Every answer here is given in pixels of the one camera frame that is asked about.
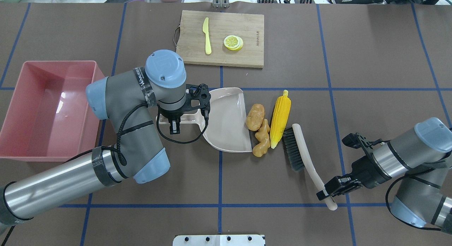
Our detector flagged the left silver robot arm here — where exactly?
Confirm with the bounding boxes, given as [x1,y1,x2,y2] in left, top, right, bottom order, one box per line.
[1,49,210,233]

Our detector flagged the yellow toy lemon slices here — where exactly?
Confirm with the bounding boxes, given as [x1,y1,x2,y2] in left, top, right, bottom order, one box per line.
[223,35,244,51]

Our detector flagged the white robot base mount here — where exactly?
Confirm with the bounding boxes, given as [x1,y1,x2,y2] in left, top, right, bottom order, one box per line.
[172,234,266,246]

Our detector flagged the pink plastic bin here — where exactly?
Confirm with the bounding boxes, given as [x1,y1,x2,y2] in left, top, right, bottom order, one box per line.
[0,60,105,162]

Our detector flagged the beige hand brush black bristles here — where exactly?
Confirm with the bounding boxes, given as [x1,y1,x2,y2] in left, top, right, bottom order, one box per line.
[282,124,326,193]

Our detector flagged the yellow toy corn cob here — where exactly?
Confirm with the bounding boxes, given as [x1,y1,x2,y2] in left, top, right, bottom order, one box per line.
[270,90,292,149]

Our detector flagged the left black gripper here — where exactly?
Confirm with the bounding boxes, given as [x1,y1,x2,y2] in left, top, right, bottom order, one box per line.
[159,84,211,135]

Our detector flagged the tan toy ginger root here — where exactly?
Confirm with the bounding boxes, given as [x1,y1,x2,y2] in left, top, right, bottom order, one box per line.
[253,119,270,157]

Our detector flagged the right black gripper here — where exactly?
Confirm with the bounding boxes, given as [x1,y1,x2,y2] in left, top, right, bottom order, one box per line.
[316,132,383,200]

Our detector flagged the yellow plastic knife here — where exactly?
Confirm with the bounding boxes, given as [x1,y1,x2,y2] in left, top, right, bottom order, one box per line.
[202,17,212,55]

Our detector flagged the brown toy potato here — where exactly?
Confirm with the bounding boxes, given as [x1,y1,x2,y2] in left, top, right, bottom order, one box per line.
[245,103,265,131]

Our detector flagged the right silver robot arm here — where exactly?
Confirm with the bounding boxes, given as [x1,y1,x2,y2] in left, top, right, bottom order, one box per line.
[317,117,451,234]

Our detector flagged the beige plastic dustpan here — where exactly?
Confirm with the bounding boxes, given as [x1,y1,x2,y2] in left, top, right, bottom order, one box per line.
[156,87,252,153]

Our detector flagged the bamboo cutting board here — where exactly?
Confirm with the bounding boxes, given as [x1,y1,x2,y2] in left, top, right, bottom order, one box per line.
[176,10,264,68]

